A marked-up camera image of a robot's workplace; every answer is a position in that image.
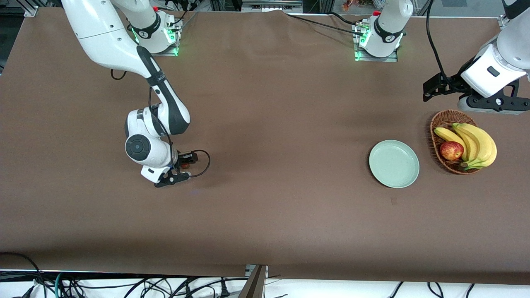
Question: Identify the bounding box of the pale green round plate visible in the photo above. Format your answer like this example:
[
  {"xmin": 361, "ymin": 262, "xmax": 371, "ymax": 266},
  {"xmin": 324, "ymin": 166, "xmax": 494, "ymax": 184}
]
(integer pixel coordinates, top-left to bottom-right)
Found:
[{"xmin": 369, "ymin": 139, "xmax": 420, "ymax": 189}]

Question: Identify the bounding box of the brown wicker basket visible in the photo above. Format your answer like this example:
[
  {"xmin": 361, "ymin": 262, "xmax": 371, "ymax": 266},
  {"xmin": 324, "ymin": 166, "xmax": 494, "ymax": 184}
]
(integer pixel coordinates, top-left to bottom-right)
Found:
[{"xmin": 430, "ymin": 109, "xmax": 483, "ymax": 175}]

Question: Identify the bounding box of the yellow banana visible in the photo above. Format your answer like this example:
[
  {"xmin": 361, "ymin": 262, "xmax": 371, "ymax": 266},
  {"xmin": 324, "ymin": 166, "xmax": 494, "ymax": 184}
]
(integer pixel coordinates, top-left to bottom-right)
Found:
[
  {"xmin": 453, "ymin": 123, "xmax": 497, "ymax": 171},
  {"xmin": 434, "ymin": 127, "xmax": 468, "ymax": 162},
  {"xmin": 451, "ymin": 123, "xmax": 481, "ymax": 163}
]

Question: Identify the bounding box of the red apple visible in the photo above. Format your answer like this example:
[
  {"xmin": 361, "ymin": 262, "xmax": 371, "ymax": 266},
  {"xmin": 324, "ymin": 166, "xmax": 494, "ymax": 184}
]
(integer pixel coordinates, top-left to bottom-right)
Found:
[{"xmin": 440, "ymin": 141, "xmax": 465, "ymax": 161}]

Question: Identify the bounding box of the large table cover sheet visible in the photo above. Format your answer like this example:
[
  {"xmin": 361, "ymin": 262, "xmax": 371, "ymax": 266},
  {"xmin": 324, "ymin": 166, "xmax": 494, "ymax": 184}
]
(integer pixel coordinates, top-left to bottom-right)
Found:
[{"xmin": 0, "ymin": 6, "xmax": 530, "ymax": 286}]

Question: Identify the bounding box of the colourful background item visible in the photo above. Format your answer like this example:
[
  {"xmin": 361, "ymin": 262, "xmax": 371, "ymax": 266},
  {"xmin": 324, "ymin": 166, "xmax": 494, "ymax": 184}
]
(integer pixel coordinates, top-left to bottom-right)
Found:
[{"xmin": 342, "ymin": 0, "xmax": 374, "ymax": 12}]

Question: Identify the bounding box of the silver metal box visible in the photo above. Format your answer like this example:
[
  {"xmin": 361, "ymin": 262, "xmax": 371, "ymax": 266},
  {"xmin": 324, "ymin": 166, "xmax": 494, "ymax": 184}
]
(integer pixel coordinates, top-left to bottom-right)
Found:
[{"xmin": 241, "ymin": 0, "xmax": 303, "ymax": 13}]

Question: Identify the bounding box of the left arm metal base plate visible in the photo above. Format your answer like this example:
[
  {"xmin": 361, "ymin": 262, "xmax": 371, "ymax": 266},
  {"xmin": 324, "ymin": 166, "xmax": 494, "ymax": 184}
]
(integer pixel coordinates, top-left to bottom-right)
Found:
[{"xmin": 354, "ymin": 23, "xmax": 399, "ymax": 62}]

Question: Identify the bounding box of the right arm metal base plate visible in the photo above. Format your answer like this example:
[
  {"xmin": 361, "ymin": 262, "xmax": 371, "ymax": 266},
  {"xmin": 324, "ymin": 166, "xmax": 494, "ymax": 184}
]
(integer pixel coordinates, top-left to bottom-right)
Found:
[{"xmin": 136, "ymin": 19, "xmax": 181, "ymax": 57}]

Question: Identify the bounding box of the thin black cable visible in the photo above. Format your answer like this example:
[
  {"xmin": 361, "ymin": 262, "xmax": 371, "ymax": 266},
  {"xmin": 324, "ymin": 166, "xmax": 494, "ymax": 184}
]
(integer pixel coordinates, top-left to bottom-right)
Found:
[
  {"xmin": 286, "ymin": 14, "xmax": 366, "ymax": 37},
  {"xmin": 328, "ymin": 11, "xmax": 363, "ymax": 26}
]

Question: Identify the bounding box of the metal frame post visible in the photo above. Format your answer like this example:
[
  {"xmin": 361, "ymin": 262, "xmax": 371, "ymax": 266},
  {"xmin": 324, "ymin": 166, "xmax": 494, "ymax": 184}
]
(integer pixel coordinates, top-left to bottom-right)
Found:
[{"xmin": 238, "ymin": 265, "xmax": 269, "ymax": 298}]

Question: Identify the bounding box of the black looped cable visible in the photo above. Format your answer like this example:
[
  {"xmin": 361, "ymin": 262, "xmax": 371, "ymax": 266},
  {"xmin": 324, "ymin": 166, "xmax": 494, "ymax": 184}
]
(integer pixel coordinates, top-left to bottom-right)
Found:
[{"xmin": 0, "ymin": 252, "xmax": 47, "ymax": 298}]

